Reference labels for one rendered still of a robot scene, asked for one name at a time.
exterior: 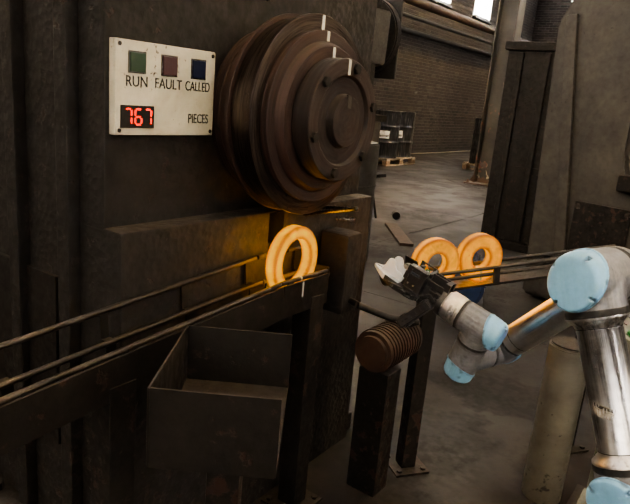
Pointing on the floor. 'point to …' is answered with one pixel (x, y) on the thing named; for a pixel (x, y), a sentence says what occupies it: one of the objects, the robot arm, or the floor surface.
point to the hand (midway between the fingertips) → (378, 268)
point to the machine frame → (123, 221)
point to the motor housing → (377, 401)
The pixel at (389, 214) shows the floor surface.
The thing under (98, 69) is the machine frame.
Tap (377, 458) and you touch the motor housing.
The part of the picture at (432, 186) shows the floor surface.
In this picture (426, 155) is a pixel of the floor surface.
